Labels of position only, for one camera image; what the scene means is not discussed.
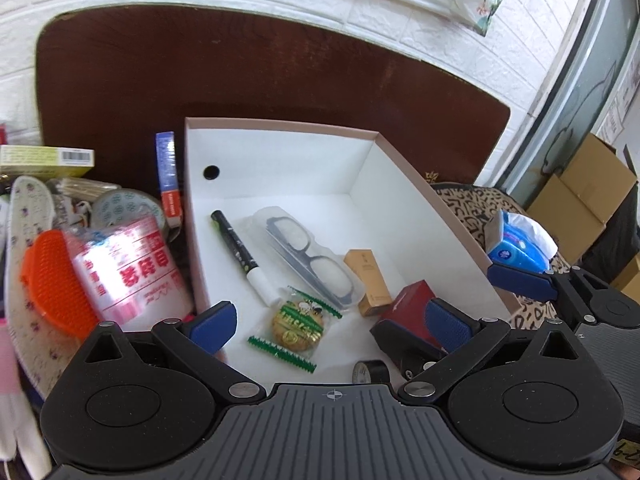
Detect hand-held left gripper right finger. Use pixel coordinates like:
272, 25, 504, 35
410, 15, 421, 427
397, 297, 583, 406

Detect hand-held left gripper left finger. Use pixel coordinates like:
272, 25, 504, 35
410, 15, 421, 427
75, 301, 268, 406

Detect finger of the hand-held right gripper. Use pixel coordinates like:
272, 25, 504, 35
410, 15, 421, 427
369, 320, 448, 378
486, 261, 584, 322

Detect black tape roll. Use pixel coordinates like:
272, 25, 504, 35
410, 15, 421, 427
351, 359, 392, 386

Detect dark red box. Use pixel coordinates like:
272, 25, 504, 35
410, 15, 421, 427
377, 281, 443, 348

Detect black marker pen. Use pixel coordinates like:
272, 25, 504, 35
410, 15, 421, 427
210, 210, 282, 307

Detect small tan box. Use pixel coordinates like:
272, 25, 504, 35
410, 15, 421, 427
343, 249, 393, 318

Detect green cookie packet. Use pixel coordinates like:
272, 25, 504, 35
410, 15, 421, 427
247, 285, 345, 373

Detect clear plastic glasses case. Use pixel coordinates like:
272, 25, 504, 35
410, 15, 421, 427
245, 206, 368, 312

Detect black framed glasses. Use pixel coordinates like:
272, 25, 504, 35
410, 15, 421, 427
265, 216, 358, 310

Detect brown shoe box white inside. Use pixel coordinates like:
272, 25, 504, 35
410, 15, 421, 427
184, 116, 523, 386

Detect blue tissue pack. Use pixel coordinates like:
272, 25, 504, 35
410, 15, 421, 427
484, 209, 558, 273

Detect small cardboard carton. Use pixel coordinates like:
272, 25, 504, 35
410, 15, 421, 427
612, 255, 640, 293

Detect black bag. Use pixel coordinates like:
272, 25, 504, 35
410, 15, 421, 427
582, 195, 640, 281

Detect plastic bag red print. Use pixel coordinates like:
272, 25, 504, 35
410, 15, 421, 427
62, 210, 196, 331

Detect large cardboard carton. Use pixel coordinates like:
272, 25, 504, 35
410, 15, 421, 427
525, 132, 640, 261

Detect clear tape roll green print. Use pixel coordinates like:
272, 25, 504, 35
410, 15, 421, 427
92, 187, 168, 241

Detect blue white upright box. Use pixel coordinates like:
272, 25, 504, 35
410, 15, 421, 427
155, 131, 183, 226

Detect orange plastic brush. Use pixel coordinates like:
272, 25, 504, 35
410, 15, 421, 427
20, 230, 101, 341

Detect cotton swab pack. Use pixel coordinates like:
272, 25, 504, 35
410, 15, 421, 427
47, 177, 123, 198

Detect floral shoe insole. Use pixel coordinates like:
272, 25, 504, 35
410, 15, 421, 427
5, 176, 83, 396

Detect white glove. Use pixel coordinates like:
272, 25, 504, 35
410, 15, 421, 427
0, 320, 53, 463

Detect olive green box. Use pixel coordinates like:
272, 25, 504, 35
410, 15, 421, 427
0, 145, 96, 178

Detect brown wooden headboard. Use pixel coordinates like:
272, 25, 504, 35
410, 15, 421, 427
35, 2, 512, 196

